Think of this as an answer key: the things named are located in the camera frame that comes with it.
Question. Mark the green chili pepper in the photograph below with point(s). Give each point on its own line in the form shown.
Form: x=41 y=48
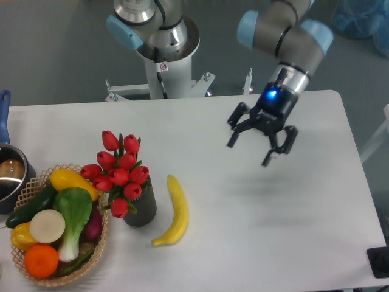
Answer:
x=77 y=265

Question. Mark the blue handled saucepan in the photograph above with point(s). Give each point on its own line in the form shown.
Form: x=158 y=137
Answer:
x=16 y=170

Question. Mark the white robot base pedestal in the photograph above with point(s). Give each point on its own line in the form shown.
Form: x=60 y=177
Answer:
x=167 y=56

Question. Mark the white round radish slice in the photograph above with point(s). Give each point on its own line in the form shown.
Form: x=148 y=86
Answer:
x=47 y=226

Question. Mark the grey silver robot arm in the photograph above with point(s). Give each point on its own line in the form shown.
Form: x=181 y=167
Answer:
x=298 y=44

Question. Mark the dark grey ribbed vase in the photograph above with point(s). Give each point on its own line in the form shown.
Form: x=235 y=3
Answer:
x=145 y=205

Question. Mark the yellow bell pepper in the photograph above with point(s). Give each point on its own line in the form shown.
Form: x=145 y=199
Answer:
x=21 y=237

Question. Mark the green bok choy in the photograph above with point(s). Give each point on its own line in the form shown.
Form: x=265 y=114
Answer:
x=75 y=205

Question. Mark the yellow squash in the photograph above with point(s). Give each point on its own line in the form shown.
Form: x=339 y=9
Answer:
x=65 y=178

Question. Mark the orange fruit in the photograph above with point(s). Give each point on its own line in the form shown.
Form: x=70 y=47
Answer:
x=41 y=261

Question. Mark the blue plastic bag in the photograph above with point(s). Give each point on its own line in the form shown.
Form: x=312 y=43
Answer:
x=363 y=19

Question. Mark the yellow banana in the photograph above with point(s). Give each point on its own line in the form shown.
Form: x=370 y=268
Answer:
x=180 y=215

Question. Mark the purple red onion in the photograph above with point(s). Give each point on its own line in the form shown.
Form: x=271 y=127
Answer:
x=93 y=228

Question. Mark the green cucumber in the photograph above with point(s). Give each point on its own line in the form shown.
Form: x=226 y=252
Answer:
x=42 y=201

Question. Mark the black device at table edge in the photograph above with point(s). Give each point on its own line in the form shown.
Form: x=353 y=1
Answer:
x=378 y=259

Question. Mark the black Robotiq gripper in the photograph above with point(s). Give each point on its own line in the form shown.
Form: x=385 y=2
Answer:
x=269 y=116

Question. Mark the red tulip bouquet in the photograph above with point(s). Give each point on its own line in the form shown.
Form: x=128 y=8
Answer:
x=118 y=172

